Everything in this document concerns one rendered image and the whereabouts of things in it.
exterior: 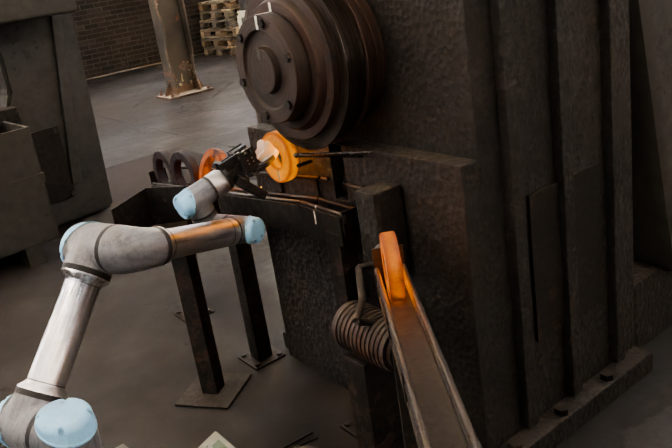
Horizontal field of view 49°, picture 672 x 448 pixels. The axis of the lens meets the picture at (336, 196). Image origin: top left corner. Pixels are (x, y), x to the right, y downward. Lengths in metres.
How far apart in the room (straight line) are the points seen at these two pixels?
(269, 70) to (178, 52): 7.14
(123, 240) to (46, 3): 2.83
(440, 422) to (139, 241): 0.87
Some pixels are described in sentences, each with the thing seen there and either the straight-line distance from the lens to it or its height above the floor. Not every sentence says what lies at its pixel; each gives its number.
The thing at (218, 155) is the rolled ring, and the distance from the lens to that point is 2.63.
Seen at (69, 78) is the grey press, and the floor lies 0.88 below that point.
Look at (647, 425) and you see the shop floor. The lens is 2.33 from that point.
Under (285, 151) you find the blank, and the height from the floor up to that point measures 0.85.
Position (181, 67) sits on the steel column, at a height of 0.32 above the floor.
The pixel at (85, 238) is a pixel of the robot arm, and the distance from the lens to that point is 1.81.
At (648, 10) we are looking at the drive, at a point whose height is 1.10.
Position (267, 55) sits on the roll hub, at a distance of 1.87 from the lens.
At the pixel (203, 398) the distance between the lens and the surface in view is 2.63.
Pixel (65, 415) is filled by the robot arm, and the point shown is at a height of 0.54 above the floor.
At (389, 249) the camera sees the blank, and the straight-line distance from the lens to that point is 1.56.
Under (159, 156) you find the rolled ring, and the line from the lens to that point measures 2.99.
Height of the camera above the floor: 1.38
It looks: 19 degrees down
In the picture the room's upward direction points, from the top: 9 degrees counter-clockwise
